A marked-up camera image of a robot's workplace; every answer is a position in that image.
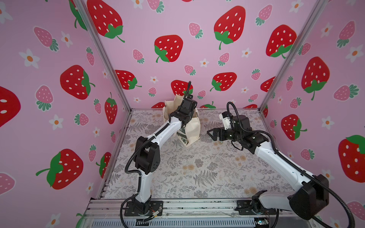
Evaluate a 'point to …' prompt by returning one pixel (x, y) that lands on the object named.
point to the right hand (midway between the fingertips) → (211, 132)
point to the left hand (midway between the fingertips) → (185, 109)
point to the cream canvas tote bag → (190, 132)
